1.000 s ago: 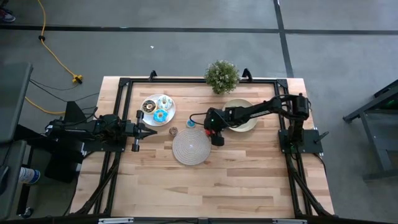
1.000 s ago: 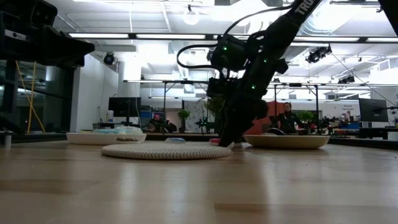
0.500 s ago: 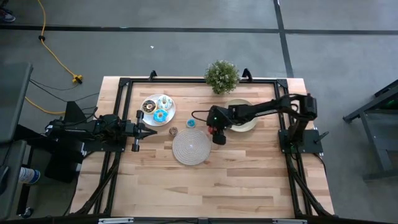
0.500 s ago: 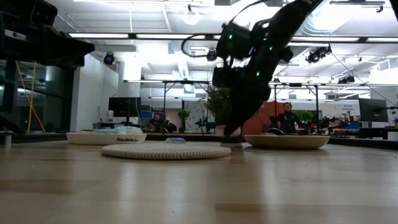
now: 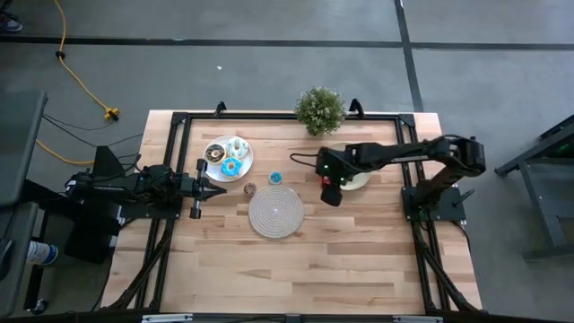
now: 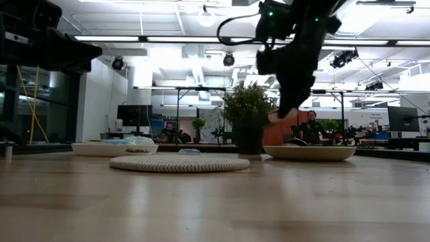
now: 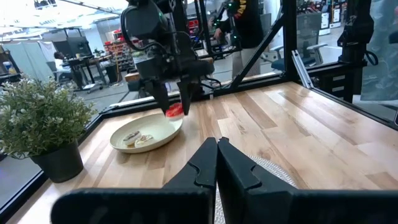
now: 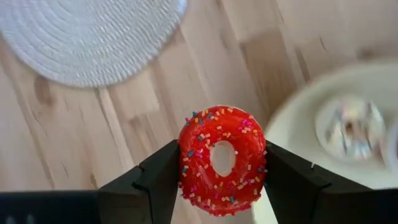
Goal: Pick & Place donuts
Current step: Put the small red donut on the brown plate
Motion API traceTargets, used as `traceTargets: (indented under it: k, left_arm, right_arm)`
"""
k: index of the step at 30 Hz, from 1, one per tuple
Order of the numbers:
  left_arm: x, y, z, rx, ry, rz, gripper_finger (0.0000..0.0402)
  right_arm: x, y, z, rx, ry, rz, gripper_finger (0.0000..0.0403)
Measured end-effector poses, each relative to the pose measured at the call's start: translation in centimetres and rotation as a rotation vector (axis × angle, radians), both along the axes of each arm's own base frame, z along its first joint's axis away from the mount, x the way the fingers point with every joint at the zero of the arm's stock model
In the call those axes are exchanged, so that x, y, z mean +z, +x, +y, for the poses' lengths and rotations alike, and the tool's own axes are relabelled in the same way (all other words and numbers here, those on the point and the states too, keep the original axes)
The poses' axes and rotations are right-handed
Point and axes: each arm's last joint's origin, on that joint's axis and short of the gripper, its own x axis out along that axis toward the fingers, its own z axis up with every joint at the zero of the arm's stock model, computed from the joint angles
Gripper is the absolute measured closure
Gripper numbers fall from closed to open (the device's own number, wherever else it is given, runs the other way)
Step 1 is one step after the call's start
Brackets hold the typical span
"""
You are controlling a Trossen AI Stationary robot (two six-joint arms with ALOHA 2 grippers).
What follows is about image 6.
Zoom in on yellow hanging cable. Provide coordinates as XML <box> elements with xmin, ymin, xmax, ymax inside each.
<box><xmin>15</xmin><ymin>65</ymin><xmax>50</xmax><ymax>144</ymax></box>
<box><xmin>29</xmin><ymin>66</ymin><xmax>41</xmax><ymax>145</ymax></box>

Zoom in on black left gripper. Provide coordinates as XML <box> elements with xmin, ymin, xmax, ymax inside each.
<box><xmin>0</xmin><ymin>0</ymin><xmax>103</xmax><ymax>73</ymax></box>

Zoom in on white short post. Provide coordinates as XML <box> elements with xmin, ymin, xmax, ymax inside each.
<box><xmin>2</xmin><ymin>140</ymin><xmax>15</xmax><ymax>162</ymax></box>

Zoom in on small potted green plant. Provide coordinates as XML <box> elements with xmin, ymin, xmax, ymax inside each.
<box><xmin>191</xmin><ymin>117</ymin><xmax>206</xmax><ymax>144</ymax></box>

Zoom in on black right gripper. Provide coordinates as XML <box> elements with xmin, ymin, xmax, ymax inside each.
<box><xmin>256</xmin><ymin>31</ymin><xmax>326</xmax><ymax>119</ymax></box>

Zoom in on large green bushy plant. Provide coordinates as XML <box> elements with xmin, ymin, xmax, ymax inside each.
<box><xmin>222</xmin><ymin>81</ymin><xmax>280</xmax><ymax>131</ymax></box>

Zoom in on dark plant pot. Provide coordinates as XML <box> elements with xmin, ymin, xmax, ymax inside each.
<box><xmin>235</xmin><ymin>126</ymin><xmax>265</xmax><ymax>160</ymax></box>

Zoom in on cream round plate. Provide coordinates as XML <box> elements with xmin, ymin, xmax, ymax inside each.
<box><xmin>263</xmin><ymin>144</ymin><xmax>357</xmax><ymax>163</ymax></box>

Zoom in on white round plate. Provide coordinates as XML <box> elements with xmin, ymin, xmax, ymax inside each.
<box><xmin>71</xmin><ymin>142</ymin><xmax>159</xmax><ymax>158</ymax></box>

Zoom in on orange partition panel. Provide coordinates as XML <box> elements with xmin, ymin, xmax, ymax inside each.
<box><xmin>262</xmin><ymin>108</ymin><xmax>315</xmax><ymax>147</ymax></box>

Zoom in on long ceiling light bar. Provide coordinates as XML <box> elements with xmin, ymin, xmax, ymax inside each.
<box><xmin>73</xmin><ymin>34</ymin><xmax>430</xmax><ymax>47</ymax></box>

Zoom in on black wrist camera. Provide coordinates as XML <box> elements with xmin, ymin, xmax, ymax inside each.
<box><xmin>255</xmin><ymin>0</ymin><xmax>294</xmax><ymax>42</ymax></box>
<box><xmin>32</xmin><ymin>0</ymin><xmax>63</xmax><ymax>30</ymax></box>

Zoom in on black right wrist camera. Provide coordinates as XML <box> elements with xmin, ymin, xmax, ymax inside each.
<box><xmin>255</xmin><ymin>0</ymin><xmax>294</xmax><ymax>42</ymax></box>

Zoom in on small green desk plant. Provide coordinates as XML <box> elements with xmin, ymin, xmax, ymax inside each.
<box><xmin>322</xmin><ymin>120</ymin><xmax>341</xmax><ymax>134</ymax></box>

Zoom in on person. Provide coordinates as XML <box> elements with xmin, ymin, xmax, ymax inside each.
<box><xmin>159</xmin><ymin>121</ymin><xmax>179</xmax><ymax>144</ymax></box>
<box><xmin>298</xmin><ymin>110</ymin><xmax>326</xmax><ymax>146</ymax></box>

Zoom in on black computer monitor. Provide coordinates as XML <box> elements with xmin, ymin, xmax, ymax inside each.
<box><xmin>116</xmin><ymin>104</ymin><xmax>153</xmax><ymax>135</ymax></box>
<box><xmin>387</xmin><ymin>106</ymin><xmax>421</xmax><ymax>133</ymax></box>

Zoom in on black metal frame rig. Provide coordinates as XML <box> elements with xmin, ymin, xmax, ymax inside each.
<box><xmin>310</xmin><ymin>88</ymin><xmax>347</xmax><ymax>136</ymax></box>
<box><xmin>133</xmin><ymin>85</ymin><xmax>233</xmax><ymax>136</ymax></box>

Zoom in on round woven white mat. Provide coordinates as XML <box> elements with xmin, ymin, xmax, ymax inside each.
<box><xmin>108</xmin><ymin>153</ymin><xmax>251</xmax><ymax>174</ymax></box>

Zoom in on round white pendant lamp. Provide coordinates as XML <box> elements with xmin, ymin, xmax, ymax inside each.
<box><xmin>197</xmin><ymin>4</ymin><xmax>216</xmax><ymax>28</ymax></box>

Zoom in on black camera cable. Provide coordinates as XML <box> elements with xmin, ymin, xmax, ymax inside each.
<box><xmin>216</xmin><ymin>12</ymin><xmax>261</xmax><ymax>47</ymax></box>

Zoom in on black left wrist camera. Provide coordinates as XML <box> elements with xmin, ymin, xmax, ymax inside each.
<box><xmin>32</xmin><ymin>0</ymin><xmax>63</xmax><ymax>30</ymax></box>

